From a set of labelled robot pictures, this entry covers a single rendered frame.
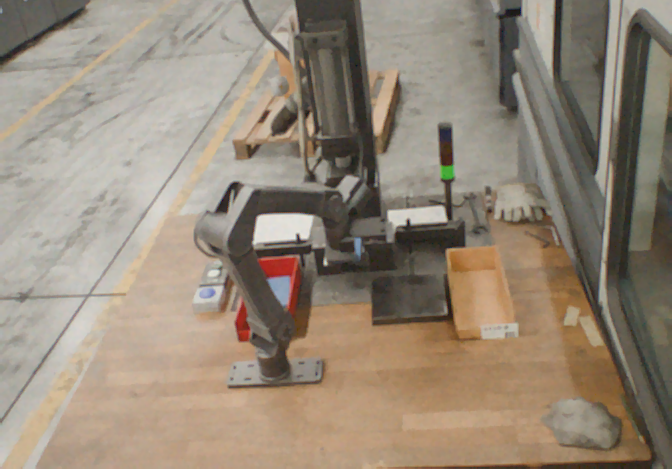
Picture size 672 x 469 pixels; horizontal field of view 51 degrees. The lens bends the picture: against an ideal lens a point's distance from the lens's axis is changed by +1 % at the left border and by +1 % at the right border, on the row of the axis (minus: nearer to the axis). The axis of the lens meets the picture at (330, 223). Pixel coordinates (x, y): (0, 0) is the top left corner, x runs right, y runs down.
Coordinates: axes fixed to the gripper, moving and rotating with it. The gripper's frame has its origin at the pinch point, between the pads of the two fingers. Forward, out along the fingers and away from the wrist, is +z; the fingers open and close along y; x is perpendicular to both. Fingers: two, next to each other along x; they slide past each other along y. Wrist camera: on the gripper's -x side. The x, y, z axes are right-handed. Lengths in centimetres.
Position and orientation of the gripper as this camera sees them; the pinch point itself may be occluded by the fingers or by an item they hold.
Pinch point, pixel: (343, 257)
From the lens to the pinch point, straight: 163.8
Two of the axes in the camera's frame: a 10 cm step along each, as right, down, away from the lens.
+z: 1.1, 4.8, 8.7
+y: -0.2, -8.8, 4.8
